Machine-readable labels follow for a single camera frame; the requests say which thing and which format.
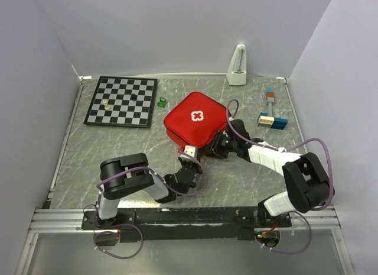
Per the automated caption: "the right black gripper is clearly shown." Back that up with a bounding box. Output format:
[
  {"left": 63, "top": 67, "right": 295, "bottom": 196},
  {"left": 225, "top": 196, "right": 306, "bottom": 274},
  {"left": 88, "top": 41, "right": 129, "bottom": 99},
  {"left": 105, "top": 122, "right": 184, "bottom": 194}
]
[{"left": 201, "top": 130, "right": 237, "bottom": 160}]

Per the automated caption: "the red black medicine case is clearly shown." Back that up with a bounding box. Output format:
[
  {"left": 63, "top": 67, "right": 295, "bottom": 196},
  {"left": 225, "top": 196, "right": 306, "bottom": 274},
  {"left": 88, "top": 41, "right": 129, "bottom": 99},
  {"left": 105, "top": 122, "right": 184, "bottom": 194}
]
[{"left": 164, "top": 92, "right": 227, "bottom": 148}]

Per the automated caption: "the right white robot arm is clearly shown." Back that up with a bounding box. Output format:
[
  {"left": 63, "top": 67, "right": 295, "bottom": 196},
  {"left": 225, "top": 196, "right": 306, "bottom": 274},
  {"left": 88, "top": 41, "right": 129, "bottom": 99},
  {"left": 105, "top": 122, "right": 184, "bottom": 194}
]
[{"left": 204, "top": 119, "right": 334, "bottom": 227}]

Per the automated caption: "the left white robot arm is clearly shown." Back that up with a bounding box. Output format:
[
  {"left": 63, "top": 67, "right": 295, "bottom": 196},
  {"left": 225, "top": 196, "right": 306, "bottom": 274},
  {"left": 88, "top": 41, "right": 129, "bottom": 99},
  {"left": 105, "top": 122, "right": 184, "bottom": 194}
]
[{"left": 93, "top": 146, "right": 204, "bottom": 229}]

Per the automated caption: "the blue toy block stack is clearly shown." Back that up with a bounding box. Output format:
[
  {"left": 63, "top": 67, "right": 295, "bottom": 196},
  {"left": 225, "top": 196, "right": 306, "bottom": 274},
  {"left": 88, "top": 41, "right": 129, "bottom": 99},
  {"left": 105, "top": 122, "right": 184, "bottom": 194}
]
[{"left": 257, "top": 112, "right": 288, "bottom": 130}]

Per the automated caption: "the black base bar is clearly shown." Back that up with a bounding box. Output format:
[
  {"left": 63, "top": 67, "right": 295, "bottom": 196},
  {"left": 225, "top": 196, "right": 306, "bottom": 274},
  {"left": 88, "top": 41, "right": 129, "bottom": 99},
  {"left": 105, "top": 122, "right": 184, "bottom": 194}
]
[{"left": 82, "top": 206, "right": 292, "bottom": 243}]

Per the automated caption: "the grey orange blue toy stick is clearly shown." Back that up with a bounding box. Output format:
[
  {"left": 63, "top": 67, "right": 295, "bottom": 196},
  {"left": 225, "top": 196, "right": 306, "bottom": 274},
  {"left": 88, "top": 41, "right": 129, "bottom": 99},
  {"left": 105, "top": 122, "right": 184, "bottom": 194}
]
[{"left": 266, "top": 88, "right": 275, "bottom": 117}]

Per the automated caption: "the small green toy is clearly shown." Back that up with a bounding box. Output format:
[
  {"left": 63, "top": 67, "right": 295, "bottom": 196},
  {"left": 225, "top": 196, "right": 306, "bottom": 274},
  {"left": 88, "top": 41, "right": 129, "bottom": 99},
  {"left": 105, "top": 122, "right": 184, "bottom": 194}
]
[{"left": 157, "top": 97, "right": 167, "bottom": 108}]

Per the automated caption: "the white metronome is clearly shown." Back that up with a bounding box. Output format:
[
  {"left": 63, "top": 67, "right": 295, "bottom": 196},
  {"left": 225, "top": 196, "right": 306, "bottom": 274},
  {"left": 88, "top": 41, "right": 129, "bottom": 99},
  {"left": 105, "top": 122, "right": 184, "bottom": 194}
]
[{"left": 226, "top": 44, "right": 247, "bottom": 86}]

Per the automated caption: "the black white chessboard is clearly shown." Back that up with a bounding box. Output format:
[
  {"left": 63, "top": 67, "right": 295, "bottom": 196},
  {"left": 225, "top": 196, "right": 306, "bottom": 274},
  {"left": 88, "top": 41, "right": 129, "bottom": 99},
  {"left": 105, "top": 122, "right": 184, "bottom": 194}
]
[{"left": 84, "top": 76, "right": 158, "bottom": 129}]

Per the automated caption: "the aluminium frame rail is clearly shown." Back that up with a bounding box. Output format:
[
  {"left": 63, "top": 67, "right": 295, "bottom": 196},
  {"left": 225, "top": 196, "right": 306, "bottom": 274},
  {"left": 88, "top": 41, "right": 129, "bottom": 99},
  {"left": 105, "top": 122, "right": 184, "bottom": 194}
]
[{"left": 28, "top": 206, "right": 341, "bottom": 234}]

